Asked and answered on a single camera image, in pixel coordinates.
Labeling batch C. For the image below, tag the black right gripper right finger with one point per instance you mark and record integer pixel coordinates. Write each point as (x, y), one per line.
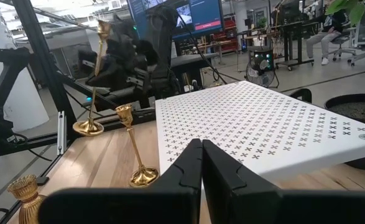
(232, 199)

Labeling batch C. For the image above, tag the red tool cabinet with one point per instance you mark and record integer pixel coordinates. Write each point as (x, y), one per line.
(227, 34)

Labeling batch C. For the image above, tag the white perforated metal shelf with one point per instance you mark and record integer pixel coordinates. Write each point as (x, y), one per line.
(247, 124)

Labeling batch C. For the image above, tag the white round pillar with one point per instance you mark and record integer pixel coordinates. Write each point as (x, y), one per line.
(20, 93)

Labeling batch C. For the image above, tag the black floor fan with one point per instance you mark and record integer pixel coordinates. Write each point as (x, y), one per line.
(260, 74)

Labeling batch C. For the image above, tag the black aluminium table frame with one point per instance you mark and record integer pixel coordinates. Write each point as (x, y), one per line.
(43, 62)

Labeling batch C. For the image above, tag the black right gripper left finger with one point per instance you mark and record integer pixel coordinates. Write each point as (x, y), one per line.
(176, 199)

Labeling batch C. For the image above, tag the tall brass candlestick holder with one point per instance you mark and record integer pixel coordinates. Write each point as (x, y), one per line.
(89, 127)

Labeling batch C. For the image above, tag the blue-screen monitor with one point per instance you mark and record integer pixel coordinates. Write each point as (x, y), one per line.
(207, 12)

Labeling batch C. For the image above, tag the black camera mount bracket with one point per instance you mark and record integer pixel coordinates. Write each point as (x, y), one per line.
(11, 57)

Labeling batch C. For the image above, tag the black standing desk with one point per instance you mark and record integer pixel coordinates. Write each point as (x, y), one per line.
(294, 31)

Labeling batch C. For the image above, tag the amber ribbed glass candle holder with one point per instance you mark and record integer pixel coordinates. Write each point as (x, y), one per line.
(25, 189)

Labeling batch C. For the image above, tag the person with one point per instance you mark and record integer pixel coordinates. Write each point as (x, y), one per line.
(320, 40)

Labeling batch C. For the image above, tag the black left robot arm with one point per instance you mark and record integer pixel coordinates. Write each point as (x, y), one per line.
(163, 46)

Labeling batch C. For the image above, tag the silver aluminium bracket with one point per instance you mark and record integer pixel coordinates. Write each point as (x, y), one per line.
(61, 133)

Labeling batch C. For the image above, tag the short brass candlestick holder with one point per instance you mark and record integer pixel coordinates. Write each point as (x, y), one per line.
(143, 178)

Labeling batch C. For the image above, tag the white office chair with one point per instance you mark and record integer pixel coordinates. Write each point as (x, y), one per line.
(361, 34)

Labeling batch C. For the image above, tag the black computer tower green lights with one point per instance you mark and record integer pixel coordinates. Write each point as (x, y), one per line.
(261, 53)

